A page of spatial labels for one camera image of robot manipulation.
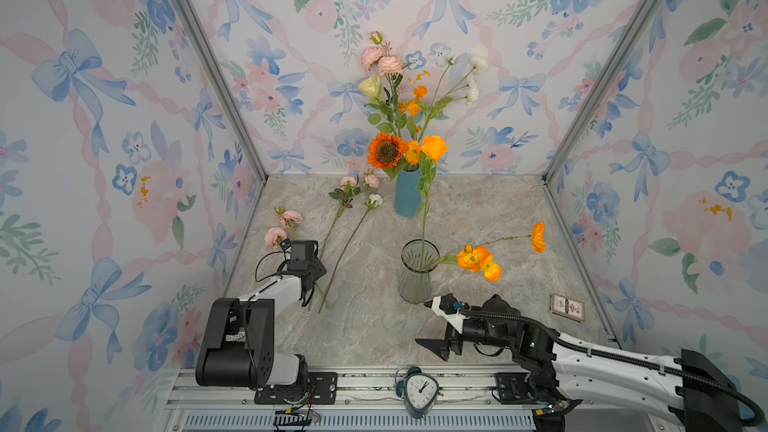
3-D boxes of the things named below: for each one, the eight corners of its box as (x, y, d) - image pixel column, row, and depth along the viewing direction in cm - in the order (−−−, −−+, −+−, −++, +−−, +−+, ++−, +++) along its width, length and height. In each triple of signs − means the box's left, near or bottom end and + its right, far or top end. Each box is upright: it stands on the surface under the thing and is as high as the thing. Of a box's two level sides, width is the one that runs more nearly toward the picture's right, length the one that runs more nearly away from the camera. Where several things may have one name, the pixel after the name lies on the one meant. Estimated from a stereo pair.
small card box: (549, 310, 89) (552, 307, 87) (550, 294, 92) (553, 291, 90) (580, 322, 87) (584, 319, 85) (580, 305, 90) (584, 302, 88)
